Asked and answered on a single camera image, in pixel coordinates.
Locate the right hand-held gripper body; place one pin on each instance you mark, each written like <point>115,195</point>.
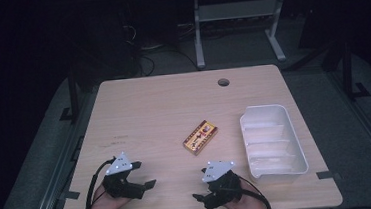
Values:
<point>223,185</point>

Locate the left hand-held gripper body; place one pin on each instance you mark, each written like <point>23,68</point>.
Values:
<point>121,184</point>

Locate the yellow and red box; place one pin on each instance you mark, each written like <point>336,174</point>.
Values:
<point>200,137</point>

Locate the white plastic bin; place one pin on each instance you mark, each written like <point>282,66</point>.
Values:
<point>272,144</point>

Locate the person's left hand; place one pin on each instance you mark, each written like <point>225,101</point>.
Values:
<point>106,202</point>

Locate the person's right hand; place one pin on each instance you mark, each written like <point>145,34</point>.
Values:
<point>246,205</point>

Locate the black tape strip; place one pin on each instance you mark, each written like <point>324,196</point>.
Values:
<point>324,174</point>
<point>71,195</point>

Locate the black metal stand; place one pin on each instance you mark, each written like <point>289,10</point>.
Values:
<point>72,96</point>
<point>349,71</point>

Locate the white metal desk frame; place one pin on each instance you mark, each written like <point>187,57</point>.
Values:
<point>238,10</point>

